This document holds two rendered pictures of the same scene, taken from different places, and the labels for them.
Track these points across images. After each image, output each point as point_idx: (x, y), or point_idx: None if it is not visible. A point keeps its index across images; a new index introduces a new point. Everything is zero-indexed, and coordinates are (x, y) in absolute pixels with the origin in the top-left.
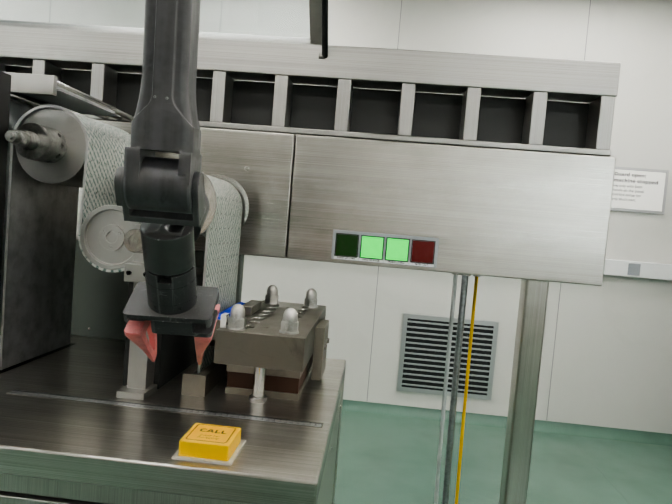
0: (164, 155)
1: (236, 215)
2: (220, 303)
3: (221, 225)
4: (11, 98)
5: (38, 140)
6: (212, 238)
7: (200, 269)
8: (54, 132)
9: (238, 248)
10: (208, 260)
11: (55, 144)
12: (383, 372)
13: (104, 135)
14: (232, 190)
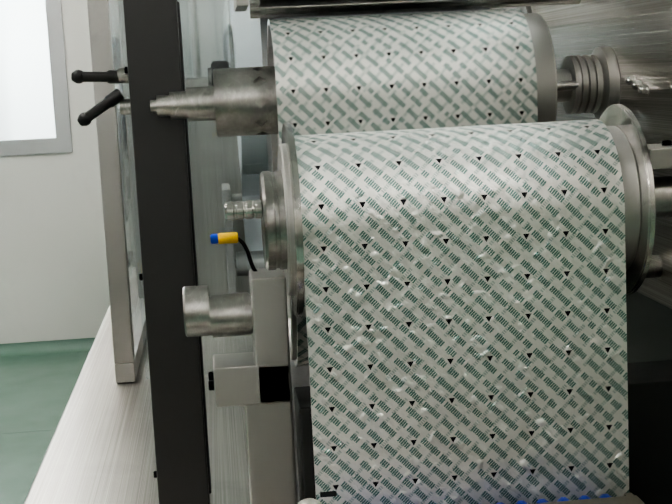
0: (639, 49)
1: (561, 234)
2: (466, 485)
3: (413, 274)
4: (273, 14)
5: (211, 102)
6: (340, 313)
7: (643, 373)
8: (246, 78)
9: (615, 330)
10: (322, 369)
11: (238, 103)
12: None
13: (355, 57)
14: (552, 160)
